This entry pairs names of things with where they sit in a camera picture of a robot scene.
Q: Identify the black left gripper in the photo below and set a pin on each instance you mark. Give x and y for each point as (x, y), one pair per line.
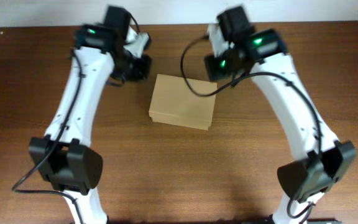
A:
(142, 74)

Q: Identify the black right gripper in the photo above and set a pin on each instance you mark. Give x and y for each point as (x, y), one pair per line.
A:
(215, 74)

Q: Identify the brown cardboard box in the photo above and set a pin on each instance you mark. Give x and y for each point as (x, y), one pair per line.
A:
(174, 103)

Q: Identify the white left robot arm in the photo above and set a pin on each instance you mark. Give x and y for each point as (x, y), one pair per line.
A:
(108, 53)

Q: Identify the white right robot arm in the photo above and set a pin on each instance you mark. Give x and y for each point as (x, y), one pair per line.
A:
(320, 159)

